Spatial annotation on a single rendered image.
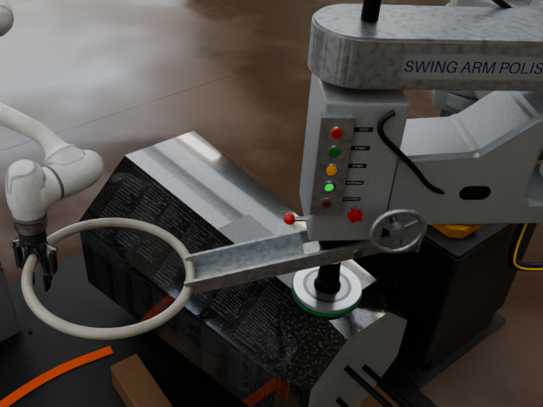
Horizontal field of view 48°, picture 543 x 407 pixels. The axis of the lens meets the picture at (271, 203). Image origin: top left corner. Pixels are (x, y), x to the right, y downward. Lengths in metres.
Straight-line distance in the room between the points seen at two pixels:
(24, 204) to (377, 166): 0.93
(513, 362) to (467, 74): 1.85
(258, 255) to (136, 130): 2.59
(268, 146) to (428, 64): 2.79
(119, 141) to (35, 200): 2.49
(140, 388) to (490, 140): 1.63
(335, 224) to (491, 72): 0.53
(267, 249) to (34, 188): 0.68
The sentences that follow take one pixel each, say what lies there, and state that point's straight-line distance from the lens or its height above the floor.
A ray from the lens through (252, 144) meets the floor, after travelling 4.13.
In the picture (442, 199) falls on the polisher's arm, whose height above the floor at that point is 1.26.
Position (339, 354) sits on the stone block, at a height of 0.72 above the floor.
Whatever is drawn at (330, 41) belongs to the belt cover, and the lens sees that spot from 1.36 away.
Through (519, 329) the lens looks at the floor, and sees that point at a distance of 3.21.
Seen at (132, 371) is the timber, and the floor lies 0.13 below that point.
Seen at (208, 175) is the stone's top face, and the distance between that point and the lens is 2.37.
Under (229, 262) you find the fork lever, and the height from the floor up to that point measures 0.92.
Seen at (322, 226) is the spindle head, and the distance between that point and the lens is 1.59.
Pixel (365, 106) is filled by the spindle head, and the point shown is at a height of 1.53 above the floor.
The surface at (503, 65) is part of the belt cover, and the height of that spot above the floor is 1.64.
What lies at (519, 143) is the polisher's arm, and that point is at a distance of 1.62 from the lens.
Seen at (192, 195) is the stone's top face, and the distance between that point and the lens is 2.27.
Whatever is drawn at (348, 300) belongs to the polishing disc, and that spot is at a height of 0.85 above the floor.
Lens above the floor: 2.18
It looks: 37 degrees down
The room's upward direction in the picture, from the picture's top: 4 degrees clockwise
